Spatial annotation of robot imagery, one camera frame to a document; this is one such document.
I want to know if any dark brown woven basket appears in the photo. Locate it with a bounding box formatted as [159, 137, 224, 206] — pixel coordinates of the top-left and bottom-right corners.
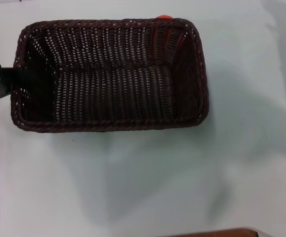
[10, 17, 210, 135]

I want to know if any brown panel edge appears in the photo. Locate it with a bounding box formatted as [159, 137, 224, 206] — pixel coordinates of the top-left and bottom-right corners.
[174, 226, 259, 237]

